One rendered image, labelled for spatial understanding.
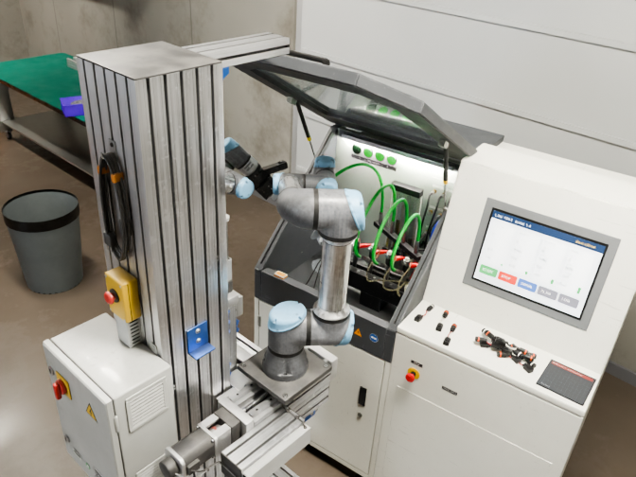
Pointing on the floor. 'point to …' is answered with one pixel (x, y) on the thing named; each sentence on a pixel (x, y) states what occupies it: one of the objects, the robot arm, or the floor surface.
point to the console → (483, 435)
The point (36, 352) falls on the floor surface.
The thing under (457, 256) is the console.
